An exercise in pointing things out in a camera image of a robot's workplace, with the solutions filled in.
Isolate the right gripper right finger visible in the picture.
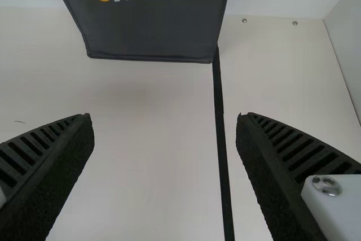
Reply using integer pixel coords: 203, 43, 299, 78
236, 112, 361, 241

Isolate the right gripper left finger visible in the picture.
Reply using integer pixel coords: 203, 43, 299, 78
0, 112, 95, 241

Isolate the black strip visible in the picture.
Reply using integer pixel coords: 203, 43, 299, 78
211, 46, 235, 241

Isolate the dark grey bag with straps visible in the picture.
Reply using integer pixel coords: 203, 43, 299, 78
45, 0, 236, 64

